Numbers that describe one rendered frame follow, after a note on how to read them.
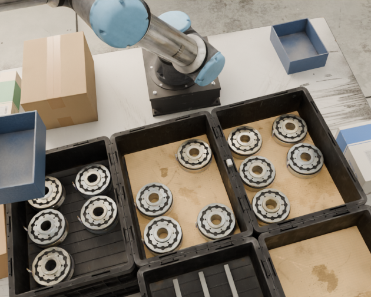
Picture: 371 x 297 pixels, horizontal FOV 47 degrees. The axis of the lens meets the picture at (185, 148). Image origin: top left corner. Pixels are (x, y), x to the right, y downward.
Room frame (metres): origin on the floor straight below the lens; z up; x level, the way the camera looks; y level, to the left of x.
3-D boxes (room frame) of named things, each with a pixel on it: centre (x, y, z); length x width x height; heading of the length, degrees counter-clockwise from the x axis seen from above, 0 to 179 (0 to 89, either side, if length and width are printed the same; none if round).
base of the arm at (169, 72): (1.04, 0.00, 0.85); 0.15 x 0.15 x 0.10
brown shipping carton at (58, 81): (1.07, 0.42, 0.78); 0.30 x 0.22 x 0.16; 4
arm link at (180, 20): (1.03, -0.01, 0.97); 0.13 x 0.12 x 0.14; 32
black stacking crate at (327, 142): (0.58, -0.26, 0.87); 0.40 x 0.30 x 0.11; 9
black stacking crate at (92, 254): (0.48, 0.33, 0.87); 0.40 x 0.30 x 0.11; 9
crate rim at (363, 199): (0.58, -0.26, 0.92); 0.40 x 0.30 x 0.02; 9
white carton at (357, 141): (0.63, -0.56, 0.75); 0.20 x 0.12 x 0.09; 6
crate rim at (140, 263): (0.53, 0.03, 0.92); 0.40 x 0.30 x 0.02; 9
